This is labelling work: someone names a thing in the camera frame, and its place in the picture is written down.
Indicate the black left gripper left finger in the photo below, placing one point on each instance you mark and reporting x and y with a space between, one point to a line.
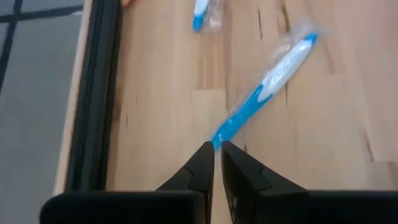
186 205

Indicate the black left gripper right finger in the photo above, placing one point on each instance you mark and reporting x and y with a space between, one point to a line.
264 202

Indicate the blue white toothbrush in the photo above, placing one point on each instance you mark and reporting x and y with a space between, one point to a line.
199 17
245 112

